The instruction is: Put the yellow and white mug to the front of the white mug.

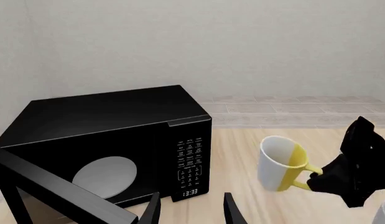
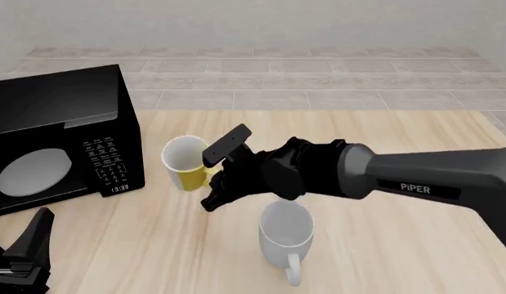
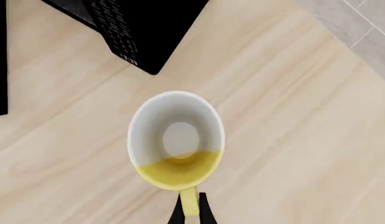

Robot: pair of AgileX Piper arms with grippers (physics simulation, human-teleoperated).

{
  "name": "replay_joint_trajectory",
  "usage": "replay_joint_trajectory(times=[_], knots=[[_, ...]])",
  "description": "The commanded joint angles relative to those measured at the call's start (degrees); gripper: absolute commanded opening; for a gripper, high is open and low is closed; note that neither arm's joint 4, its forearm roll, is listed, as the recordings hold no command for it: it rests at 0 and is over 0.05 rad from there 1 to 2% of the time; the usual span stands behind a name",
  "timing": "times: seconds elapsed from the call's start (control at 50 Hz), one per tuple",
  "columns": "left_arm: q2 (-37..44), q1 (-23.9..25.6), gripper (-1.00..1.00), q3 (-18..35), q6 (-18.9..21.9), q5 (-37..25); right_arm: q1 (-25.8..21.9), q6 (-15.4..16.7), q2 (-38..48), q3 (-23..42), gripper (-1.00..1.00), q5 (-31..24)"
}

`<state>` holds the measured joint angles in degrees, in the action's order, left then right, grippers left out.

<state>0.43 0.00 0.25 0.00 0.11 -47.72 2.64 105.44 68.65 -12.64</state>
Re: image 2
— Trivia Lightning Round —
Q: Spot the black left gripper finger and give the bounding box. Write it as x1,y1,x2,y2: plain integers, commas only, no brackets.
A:
2,206,56,271

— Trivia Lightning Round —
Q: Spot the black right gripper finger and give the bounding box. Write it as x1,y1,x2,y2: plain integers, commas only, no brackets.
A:
199,175,246,213

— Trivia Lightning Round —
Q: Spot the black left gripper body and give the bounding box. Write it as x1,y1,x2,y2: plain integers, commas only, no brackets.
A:
0,238,52,294

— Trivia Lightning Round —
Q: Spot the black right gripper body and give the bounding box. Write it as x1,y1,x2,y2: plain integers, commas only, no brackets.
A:
210,147,275,198

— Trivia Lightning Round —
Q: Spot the yellow and white mug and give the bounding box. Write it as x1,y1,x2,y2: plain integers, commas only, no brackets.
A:
160,135,217,194

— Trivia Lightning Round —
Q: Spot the small flat black plate on stalk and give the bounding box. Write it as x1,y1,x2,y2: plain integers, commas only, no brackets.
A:
201,122,253,169

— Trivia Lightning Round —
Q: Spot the white round turntable plate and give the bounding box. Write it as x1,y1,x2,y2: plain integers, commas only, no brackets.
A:
0,147,72,198

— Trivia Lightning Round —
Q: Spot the black microwave oven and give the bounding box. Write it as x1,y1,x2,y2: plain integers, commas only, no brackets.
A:
0,64,147,217

